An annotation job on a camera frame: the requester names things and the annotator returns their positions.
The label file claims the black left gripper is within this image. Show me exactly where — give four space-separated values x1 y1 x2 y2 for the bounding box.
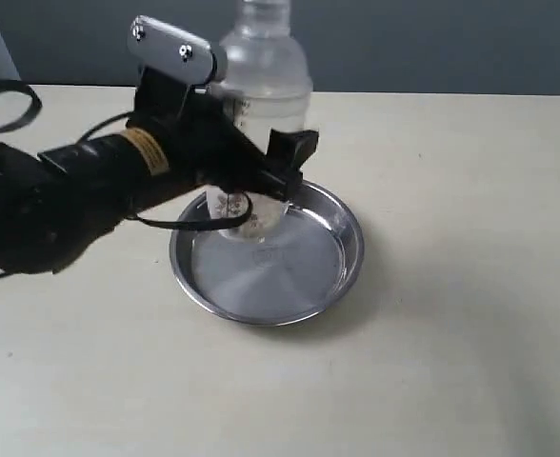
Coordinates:
126 67 319 199

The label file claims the clear plastic shaker bottle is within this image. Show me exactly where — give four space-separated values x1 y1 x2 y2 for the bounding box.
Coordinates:
206 1 313 241

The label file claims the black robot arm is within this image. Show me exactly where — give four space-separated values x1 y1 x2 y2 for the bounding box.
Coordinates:
0 68 319 276

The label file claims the round stainless steel plate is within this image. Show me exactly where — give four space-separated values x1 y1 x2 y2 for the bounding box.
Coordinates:
170 182 365 327

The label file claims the black cable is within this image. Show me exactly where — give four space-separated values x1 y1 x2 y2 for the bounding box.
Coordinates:
0 79 255 287

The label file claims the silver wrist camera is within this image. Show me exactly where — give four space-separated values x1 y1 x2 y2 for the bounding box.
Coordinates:
128 15 228 87

